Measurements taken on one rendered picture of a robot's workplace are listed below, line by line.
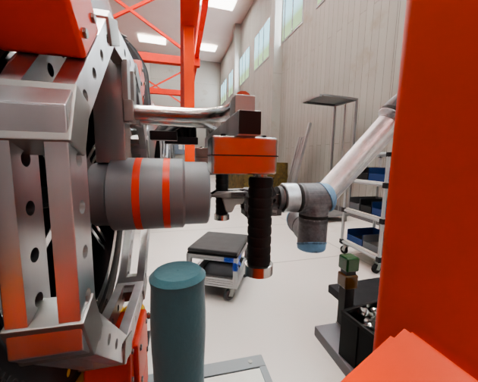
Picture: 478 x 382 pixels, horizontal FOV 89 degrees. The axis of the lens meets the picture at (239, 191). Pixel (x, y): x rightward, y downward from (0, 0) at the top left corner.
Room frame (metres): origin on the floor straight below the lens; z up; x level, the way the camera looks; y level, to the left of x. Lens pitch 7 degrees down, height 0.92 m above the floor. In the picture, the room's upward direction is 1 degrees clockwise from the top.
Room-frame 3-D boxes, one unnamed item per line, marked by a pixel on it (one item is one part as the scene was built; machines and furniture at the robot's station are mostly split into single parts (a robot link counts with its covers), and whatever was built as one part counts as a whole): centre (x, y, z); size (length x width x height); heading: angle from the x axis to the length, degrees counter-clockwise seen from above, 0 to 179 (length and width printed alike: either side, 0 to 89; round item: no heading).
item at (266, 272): (0.35, -0.03, 0.83); 0.04 x 0.04 x 0.16
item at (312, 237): (0.76, -0.24, 0.69); 0.12 x 0.09 x 0.12; 2
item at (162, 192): (0.48, 0.17, 0.85); 0.21 x 0.14 x 0.14; 104
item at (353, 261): (0.65, -0.31, 0.64); 0.04 x 0.04 x 0.04; 14
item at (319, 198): (0.75, -0.23, 0.80); 0.12 x 0.09 x 0.10; 104
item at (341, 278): (0.65, -0.31, 0.59); 0.04 x 0.04 x 0.04; 14
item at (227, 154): (0.35, 0.00, 0.93); 0.09 x 0.05 x 0.05; 104
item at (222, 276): (1.69, 0.12, 0.17); 0.43 x 0.36 x 0.34; 167
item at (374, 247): (2.17, -1.27, 0.50); 0.54 x 0.42 x 1.00; 14
